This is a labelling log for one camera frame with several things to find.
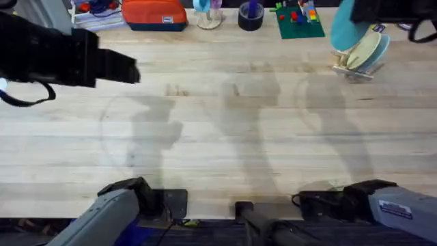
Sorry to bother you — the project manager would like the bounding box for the orange zip bag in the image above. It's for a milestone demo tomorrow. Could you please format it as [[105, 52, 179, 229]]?
[[120, 0, 189, 33]]

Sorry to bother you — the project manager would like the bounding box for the light blue cup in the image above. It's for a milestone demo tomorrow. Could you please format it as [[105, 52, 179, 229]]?
[[192, 0, 211, 14]]

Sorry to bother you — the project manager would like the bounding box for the cream plate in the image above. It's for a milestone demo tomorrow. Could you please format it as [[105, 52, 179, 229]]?
[[346, 31, 382, 71]]

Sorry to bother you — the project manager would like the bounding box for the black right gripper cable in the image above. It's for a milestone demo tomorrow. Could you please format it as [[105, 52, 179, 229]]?
[[407, 18, 437, 44]]

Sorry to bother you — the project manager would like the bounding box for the teal plate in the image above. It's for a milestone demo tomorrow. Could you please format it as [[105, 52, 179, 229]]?
[[329, 0, 371, 52]]

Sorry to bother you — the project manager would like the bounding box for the small wooden peg rack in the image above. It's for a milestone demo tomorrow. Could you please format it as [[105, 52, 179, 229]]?
[[332, 49, 386, 83]]

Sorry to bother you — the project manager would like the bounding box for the blue marker pen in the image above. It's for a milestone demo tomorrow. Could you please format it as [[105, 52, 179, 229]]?
[[247, 0, 259, 18]]

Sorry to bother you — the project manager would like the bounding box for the green board with toy blocks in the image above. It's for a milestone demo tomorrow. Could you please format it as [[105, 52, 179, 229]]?
[[269, 0, 326, 40]]

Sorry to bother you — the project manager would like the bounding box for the light blue plate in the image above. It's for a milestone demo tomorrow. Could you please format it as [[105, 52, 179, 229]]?
[[358, 33, 391, 73]]

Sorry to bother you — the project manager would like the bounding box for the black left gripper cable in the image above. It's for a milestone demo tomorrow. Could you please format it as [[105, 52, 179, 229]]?
[[0, 79, 57, 108]]

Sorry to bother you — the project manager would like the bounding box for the black camera post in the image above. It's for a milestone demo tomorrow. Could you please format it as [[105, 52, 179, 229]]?
[[234, 201, 310, 246]]

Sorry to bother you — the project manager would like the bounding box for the white box with cables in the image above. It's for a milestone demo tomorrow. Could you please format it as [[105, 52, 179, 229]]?
[[69, 0, 126, 32]]

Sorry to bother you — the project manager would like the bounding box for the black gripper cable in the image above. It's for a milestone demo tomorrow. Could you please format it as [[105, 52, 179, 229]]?
[[407, 18, 437, 44], [0, 79, 57, 108]]

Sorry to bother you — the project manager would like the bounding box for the black tape roll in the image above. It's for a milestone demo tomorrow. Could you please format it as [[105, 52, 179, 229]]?
[[237, 1, 265, 32]]

